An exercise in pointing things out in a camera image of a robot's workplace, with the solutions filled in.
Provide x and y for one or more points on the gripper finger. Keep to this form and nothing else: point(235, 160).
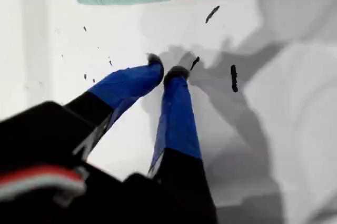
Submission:
point(176, 118)
point(131, 81)

